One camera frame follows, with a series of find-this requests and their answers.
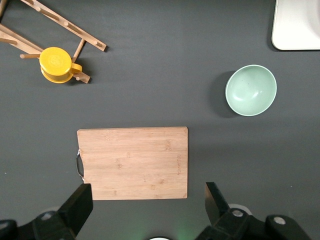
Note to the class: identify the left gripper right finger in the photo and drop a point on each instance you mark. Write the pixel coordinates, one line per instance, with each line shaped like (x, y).
(215, 205)

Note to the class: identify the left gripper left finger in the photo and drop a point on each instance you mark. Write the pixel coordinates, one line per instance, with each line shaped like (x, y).
(75, 207)

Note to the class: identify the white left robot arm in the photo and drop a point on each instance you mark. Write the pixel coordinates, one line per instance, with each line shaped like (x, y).
(160, 238)

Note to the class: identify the wooden cutting board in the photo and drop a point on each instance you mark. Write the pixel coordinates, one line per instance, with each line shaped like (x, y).
(135, 162)

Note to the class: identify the light green bowl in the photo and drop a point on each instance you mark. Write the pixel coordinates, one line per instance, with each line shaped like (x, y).
(250, 90)

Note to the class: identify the yellow mug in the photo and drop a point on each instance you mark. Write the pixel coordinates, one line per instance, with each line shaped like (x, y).
(56, 61)

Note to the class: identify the wooden peg mug rack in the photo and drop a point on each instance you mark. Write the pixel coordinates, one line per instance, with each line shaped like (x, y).
(75, 30)

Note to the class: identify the cream bear print tray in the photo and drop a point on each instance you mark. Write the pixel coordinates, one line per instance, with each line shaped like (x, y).
(287, 25)

